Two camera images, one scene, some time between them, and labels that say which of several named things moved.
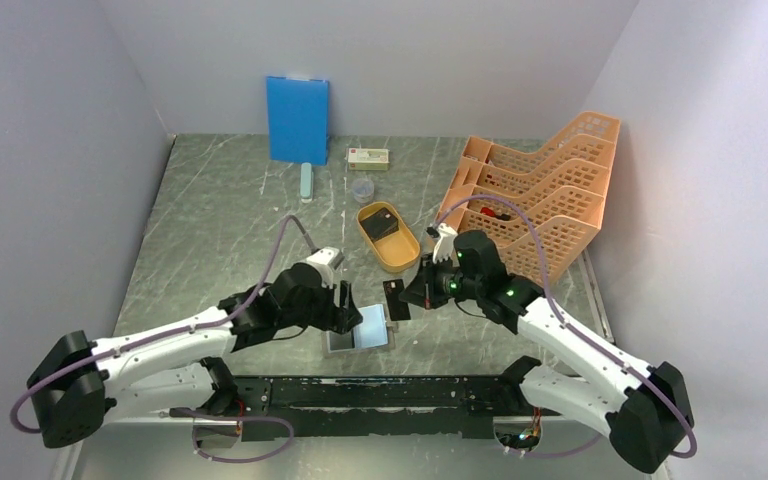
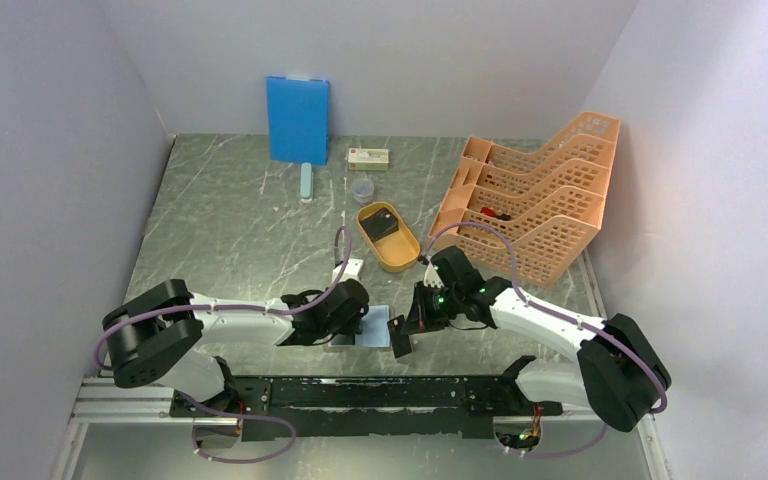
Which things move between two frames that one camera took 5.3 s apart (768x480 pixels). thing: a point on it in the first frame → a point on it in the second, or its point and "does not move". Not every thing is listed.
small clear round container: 362,190 does not move
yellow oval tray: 397,251 does not move
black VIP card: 398,309 → 400,341
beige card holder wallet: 371,331 does not move
